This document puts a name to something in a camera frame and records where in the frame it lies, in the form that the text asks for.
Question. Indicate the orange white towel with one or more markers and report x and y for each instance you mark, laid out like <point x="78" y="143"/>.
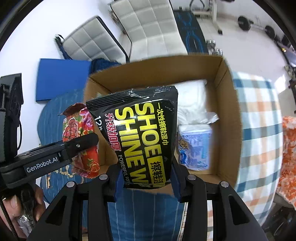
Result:
<point x="289" y="157"/>

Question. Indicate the small white quilted chair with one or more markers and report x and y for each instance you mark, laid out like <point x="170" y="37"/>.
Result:
<point x="92" y="41"/>

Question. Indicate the blue foam mat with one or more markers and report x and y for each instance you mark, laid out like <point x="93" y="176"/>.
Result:
<point x="60" y="81"/>

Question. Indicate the person's left hand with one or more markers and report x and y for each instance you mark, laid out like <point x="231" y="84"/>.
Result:
<point x="13" y="206"/>

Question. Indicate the chrome dumbbell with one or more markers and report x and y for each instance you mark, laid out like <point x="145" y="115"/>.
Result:
<point x="215" y="47"/>

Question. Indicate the red floral snack packet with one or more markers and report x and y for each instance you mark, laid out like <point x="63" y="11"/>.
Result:
<point x="77" y="125"/>

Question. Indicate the black treadmill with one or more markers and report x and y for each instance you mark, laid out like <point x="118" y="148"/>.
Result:
<point x="290" y="53"/>

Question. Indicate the white clear plastic bag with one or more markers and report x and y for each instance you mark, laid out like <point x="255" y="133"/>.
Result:
<point x="192" y="97"/>

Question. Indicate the plaid blanket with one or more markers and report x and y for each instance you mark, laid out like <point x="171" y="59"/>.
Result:
<point x="259" y="139"/>

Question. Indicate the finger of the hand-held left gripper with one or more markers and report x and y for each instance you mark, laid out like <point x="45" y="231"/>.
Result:
<point x="81" y="143"/>

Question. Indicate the cardboard box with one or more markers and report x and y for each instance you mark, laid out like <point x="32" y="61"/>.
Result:
<point x="227" y="115"/>

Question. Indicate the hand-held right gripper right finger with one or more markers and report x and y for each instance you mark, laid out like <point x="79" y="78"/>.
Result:
<point x="177" y="187"/>

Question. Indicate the large white quilted chair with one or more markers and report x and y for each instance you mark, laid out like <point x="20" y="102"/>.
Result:
<point x="150" y="30"/>

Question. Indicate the black shoe wipes packet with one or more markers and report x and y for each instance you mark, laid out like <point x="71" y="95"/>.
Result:
<point x="138" y="129"/>

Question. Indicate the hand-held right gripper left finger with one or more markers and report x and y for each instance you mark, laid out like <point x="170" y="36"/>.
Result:
<point x="118" y="185"/>

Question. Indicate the dark blue knit cloth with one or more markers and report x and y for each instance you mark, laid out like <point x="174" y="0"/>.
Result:
<point x="104" y="64"/>

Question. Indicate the black blue weight bench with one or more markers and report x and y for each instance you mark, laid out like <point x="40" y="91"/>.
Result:
<point x="190" y="32"/>

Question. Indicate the small barbell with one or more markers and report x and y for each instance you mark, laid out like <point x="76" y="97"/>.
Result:
<point x="245" y="23"/>

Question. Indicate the blue tissue pack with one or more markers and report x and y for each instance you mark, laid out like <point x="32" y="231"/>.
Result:
<point x="196" y="148"/>

